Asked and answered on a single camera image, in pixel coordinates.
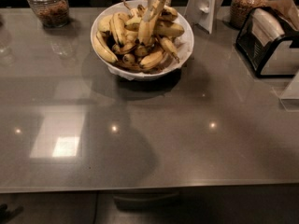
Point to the yellow banana right diagonal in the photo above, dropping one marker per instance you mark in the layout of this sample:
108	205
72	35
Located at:
169	47

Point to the glass jar with nuts left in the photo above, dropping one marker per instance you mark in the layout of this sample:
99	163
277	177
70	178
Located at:
51	13

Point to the white sign stand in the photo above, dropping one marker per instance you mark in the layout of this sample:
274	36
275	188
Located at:
201	12

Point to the glass jar with granola right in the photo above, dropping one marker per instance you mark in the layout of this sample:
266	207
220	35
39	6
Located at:
240	9

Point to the black wire napkin holder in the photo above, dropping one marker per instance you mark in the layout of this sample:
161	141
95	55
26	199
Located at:
270	44

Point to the large yellow top banana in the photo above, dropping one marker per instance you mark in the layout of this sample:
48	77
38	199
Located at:
145	31

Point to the spotted banana upper right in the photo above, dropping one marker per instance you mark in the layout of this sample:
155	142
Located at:
169	13

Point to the clear acrylic stand right edge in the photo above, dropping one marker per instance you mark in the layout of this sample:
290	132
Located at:
290	97

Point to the yellow banana left rim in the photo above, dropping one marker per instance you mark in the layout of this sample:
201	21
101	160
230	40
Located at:
102	49

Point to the yellow banana right horizontal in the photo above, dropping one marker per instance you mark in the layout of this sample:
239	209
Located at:
168	28

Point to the yellow banana front centre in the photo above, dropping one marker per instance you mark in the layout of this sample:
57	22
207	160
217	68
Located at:
152	59

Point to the yellow banana upper left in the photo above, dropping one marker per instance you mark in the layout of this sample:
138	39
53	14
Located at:
117	27

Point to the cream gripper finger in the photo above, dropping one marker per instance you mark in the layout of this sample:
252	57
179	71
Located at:
154	8

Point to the white bowl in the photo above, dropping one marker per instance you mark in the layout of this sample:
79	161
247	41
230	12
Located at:
121	8

